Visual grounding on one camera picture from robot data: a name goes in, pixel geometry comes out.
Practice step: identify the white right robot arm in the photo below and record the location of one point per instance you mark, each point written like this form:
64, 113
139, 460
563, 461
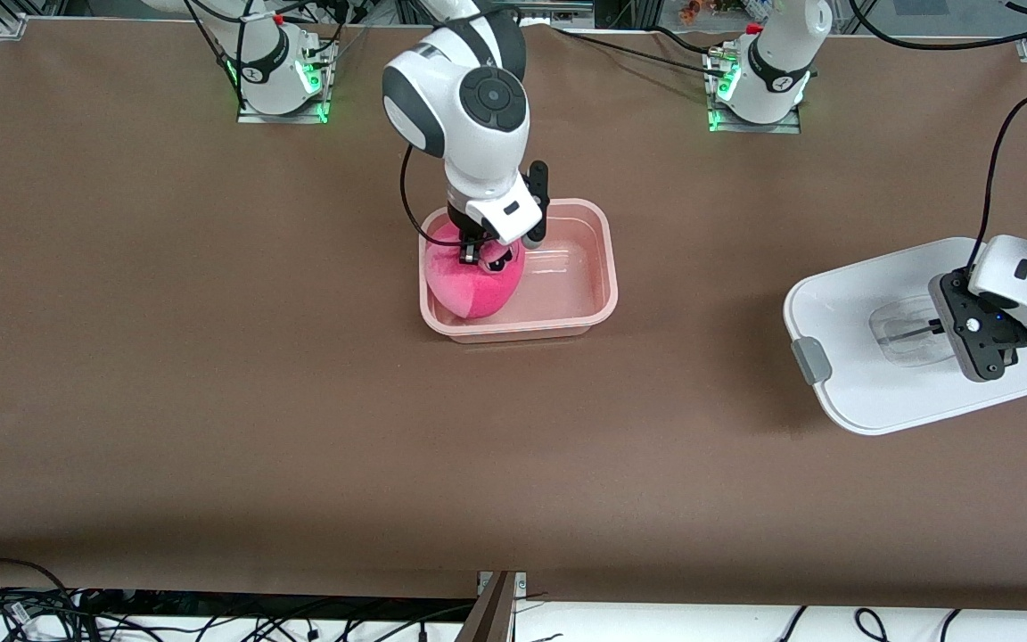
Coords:
478, 134

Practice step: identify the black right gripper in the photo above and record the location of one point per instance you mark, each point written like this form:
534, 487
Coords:
463, 225

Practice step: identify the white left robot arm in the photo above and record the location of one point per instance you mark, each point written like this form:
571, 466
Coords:
781, 62

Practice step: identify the pink plastic box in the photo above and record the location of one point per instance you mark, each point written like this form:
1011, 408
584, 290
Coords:
567, 285

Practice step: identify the white box lid grey latches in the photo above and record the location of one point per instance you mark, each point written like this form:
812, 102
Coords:
843, 392

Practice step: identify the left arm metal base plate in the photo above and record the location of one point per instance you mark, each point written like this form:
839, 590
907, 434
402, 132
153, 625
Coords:
754, 127

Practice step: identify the brown table cover sheet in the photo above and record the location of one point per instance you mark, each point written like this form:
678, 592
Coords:
513, 464

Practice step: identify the silver metal bracket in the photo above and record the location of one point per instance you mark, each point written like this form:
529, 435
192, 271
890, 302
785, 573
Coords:
520, 581

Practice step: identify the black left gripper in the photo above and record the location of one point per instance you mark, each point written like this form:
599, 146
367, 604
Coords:
1007, 331

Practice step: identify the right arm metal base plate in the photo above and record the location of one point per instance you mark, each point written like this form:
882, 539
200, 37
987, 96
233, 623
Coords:
250, 114

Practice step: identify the pink plush toy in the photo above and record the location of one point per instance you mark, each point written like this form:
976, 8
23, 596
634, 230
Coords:
469, 294

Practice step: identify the dark brown post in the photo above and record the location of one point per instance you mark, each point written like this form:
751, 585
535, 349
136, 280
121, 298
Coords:
491, 620

